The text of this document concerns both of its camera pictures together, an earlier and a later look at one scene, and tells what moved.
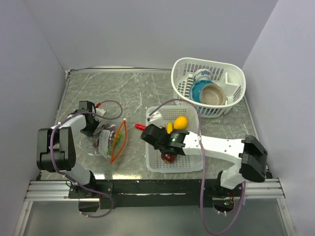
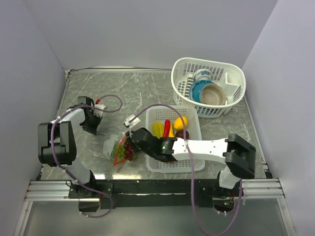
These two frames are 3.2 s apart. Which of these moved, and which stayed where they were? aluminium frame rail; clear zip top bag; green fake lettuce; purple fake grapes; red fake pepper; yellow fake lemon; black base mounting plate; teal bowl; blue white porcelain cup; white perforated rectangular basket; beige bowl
Moved: clear zip top bag; green fake lettuce; red fake pepper; purple fake grapes
Stayed: blue white porcelain cup; aluminium frame rail; black base mounting plate; yellow fake lemon; white perforated rectangular basket; beige bowl; teal bowl
